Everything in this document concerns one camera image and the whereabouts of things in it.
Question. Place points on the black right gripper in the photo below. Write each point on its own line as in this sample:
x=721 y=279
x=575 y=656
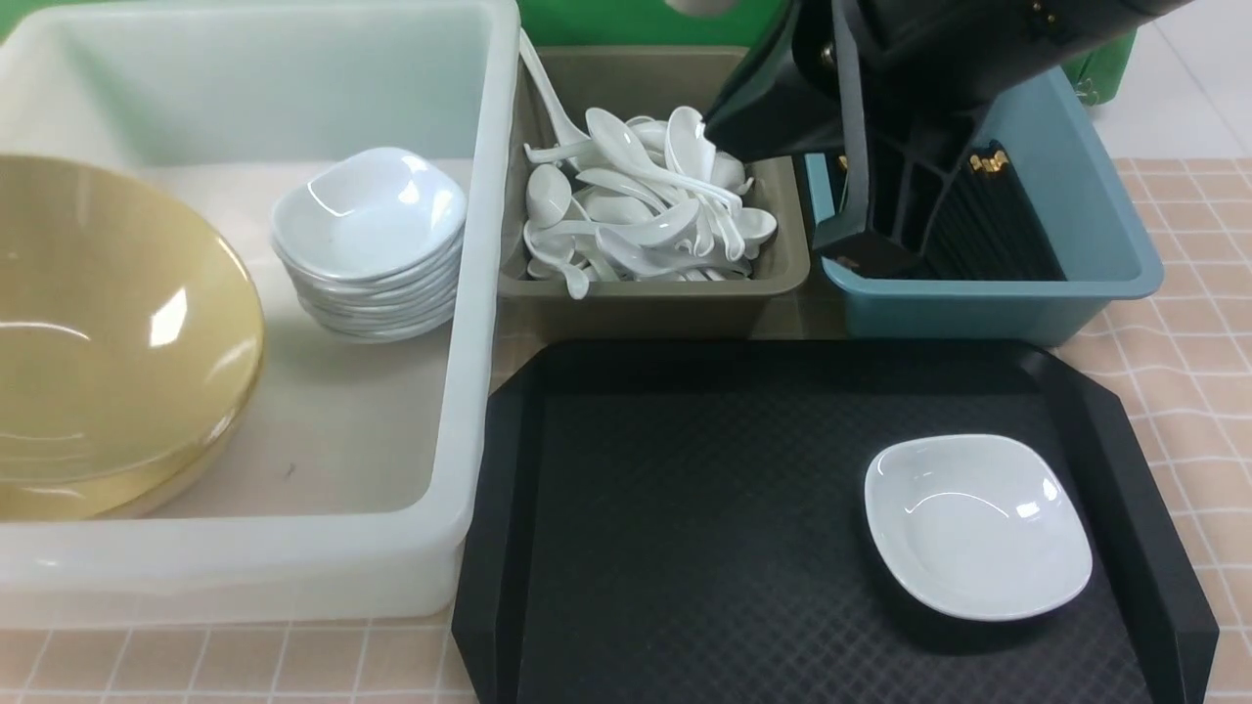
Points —
x=901 y=88

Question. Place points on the yellow noodle bowl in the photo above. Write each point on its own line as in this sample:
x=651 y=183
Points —
x=132 y=330

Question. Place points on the white ceramic soup spoon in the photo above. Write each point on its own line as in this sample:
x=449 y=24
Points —
x=616 y=141

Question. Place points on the yellow bowl in tub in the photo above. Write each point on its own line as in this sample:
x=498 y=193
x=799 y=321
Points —
x=127 y=493

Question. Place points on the pile of black chopsticks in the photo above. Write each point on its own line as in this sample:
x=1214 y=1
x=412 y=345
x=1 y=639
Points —
x=986 y=229

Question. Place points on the green cloth backdrop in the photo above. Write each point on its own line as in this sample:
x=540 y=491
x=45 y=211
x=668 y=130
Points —
x=1096 y=76

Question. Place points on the blue plastic chopstick bin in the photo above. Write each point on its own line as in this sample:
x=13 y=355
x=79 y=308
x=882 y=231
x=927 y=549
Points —
x=1091 y=222

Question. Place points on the olive plastic spoon bin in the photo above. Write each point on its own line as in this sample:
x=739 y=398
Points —
x=651 y=80

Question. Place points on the pile of white spoons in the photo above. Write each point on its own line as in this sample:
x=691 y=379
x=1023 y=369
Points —
x=588 y=222

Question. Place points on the white square sauce dish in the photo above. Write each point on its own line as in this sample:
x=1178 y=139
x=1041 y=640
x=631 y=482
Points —
x=976 y=527

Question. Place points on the black serving tray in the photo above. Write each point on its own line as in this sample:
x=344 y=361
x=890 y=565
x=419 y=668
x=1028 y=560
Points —
x=682 y=521

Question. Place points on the stack of white dishes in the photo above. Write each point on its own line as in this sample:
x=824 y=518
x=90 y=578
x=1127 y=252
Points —
x=373 y=245

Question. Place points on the large white plastic tub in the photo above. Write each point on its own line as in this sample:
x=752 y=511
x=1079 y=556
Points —
x=348 y=487

